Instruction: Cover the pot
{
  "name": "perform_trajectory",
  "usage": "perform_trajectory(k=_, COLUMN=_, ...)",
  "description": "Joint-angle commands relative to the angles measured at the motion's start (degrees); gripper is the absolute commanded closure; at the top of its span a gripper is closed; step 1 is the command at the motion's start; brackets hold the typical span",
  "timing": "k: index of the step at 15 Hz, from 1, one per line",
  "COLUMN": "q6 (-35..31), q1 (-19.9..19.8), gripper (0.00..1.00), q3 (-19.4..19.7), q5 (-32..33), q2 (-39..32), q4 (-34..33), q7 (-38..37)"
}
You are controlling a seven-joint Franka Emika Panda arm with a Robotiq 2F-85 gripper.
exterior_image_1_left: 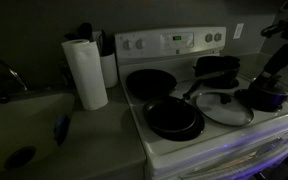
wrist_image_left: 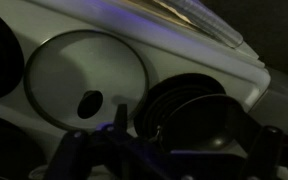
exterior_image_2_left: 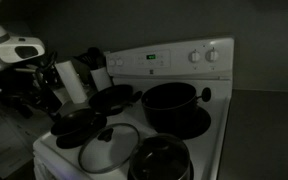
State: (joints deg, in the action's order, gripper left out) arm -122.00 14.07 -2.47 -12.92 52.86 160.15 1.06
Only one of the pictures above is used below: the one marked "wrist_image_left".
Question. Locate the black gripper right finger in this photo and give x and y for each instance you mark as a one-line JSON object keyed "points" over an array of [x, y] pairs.
{"points": [[265, 150]]}

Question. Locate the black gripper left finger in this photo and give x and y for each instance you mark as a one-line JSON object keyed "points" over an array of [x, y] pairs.
{"points": [[70, 153]]}

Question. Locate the glass lid with black knob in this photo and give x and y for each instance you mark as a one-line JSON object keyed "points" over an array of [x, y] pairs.
{"points": [[67, 66]]}

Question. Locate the small black pot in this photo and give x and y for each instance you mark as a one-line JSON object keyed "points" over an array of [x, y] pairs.
{"points": [[7, 150]]}

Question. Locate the black coil stove burner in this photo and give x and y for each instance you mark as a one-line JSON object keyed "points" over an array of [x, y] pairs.
{"points": [[0, 56], [157, 100]]}

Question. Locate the white electric stove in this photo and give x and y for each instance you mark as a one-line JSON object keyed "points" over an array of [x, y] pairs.
{"points": [[184, 50]]}

